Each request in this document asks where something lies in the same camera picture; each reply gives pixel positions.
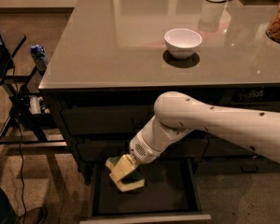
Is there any top left drawer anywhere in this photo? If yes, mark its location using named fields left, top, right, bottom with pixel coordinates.
left=62, top=105, right=153, bottom=135

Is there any dark trouser leg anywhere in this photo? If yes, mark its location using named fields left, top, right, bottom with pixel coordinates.
left=0, top=170, right=18, bottom=224

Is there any dark chip bag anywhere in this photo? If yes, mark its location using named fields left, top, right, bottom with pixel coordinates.
left=232, top=88, right=280, bottom=103

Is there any open bottom left drawer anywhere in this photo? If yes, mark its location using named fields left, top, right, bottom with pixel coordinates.
left=79, top=159, right=211, bottom=224

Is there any green and yellow sponge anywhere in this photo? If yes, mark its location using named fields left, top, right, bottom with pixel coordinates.
left=105, top=158, right=145, bottom=192

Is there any black cable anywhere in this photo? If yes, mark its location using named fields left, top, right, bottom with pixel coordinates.
left=8, top=56, right=31, bottom=224

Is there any middle left drawer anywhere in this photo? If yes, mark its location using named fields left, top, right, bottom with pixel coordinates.
left=77, top=137, right=208, bottom=161

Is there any black side table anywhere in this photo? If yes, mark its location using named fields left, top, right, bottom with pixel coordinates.
left=0, top=33, right=63, bottom=146

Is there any middle right drawer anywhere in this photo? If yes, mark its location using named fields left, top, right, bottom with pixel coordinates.
left=203, top=136, right=255, bottom=157

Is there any bottom right drawer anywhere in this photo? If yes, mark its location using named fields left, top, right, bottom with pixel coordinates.
left=192, top=158, right=280, bottom=175

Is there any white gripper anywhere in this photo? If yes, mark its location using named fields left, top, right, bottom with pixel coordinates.
left=108, top=131, right=162, bottom=183

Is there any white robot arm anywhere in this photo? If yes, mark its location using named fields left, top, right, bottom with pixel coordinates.
left=106, top=91, right=280, bottom=184

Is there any white bowl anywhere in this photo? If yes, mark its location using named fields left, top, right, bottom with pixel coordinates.
left=164, top=28, right=203, bottom=59

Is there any brown shoe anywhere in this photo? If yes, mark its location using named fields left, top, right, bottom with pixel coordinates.
left=17, top=207, right=47, bottom=224

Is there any plastic water bottle blue cap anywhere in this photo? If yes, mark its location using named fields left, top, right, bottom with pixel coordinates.
left=30, top=45, right=49, bottom=72

